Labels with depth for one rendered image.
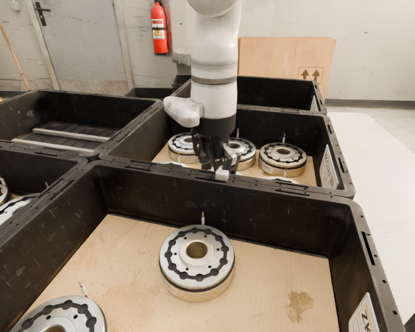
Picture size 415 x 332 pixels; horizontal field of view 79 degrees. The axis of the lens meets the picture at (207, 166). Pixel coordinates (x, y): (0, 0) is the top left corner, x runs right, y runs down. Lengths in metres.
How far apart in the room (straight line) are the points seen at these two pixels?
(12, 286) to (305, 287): 0.36
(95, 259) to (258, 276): 0.24
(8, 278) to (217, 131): 0.32
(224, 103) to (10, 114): 0.61
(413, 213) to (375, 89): 3.07
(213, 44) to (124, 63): 3.16
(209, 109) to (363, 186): 0.58
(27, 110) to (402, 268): 0.98
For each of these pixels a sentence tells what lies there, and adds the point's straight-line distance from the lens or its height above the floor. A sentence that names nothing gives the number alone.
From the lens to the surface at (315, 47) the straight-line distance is 3.25.
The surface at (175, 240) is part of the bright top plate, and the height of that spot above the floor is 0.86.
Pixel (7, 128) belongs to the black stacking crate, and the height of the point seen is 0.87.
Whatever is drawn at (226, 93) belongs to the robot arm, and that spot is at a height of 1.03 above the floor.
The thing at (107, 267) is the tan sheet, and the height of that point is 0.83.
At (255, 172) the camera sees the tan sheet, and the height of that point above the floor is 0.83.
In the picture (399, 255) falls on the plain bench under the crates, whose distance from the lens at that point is 0.69.
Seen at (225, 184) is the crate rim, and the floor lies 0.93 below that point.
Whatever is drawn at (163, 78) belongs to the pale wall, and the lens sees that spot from 3.44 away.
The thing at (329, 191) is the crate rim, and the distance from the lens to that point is 0.38.
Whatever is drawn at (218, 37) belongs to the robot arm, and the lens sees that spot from 0.39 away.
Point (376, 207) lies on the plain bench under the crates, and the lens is 0.79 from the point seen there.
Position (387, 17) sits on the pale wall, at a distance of 3.64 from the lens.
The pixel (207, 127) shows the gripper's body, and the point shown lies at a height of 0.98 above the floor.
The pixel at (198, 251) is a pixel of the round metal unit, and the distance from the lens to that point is 0.39.
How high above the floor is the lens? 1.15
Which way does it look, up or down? 33 degrees down
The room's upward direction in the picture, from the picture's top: straight up
